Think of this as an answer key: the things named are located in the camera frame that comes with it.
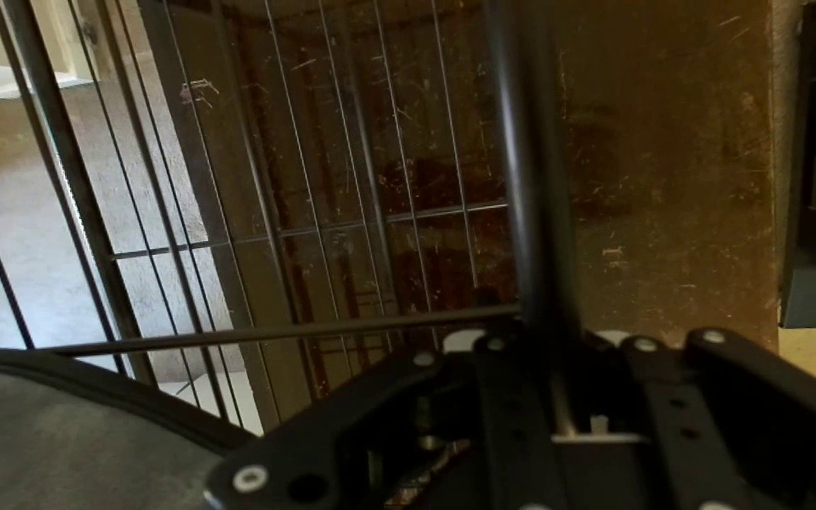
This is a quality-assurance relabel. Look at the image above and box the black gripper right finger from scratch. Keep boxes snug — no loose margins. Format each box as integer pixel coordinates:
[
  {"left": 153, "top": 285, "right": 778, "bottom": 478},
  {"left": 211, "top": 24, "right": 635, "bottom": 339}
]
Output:
[{"left": 557, "top": 323, "right": 816, "bottom": 510}]

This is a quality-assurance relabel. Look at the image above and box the dark wooden dresser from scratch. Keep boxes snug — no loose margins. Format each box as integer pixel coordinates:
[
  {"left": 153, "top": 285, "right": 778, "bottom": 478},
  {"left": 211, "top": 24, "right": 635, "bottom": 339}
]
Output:
[{"left": 142, "top": 0, "right": 785, "bottom": 398}]

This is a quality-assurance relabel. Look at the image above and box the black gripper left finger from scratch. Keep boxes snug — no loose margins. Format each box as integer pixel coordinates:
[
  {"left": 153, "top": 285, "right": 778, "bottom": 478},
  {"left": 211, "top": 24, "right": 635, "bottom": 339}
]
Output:
[{"left": 204, "top": 323, "right": 560, "bottom": 510}]

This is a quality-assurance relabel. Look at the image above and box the black wire shoe rack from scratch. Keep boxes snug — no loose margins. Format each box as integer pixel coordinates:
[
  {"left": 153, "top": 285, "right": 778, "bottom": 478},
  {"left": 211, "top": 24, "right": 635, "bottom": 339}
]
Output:
[{"left": 0, "top": 0, "right": 581, "bottom": 437}]

